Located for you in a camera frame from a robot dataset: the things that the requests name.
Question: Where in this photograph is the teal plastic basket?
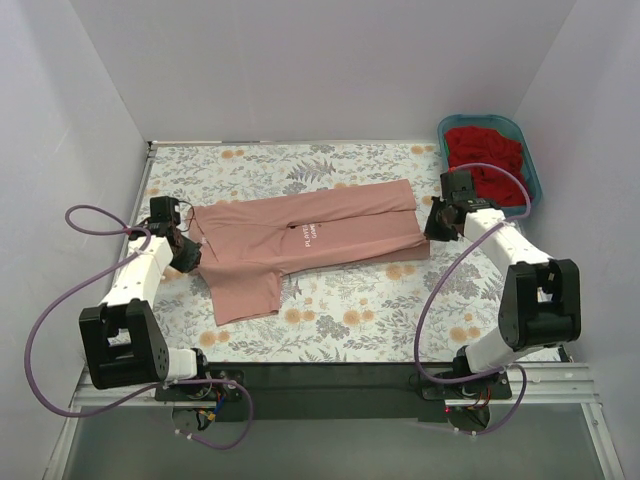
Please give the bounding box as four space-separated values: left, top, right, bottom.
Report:
437 114 542 217

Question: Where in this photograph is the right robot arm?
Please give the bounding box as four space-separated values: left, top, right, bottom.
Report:
416 165 581 398

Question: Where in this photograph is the aluminium frame rail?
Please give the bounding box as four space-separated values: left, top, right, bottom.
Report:
46 362 624 479

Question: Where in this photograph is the red t shirt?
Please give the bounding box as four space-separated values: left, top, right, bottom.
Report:
443 125 534 207

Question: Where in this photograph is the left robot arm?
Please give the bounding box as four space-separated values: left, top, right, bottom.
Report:
79 196 213 400

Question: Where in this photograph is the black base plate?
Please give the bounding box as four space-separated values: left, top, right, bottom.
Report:
154 362 511 424

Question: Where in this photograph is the pink t shirt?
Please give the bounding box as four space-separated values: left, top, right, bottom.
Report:
189 179 430 326

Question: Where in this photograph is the floral table cloth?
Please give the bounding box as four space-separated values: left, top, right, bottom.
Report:
143 142 503 362

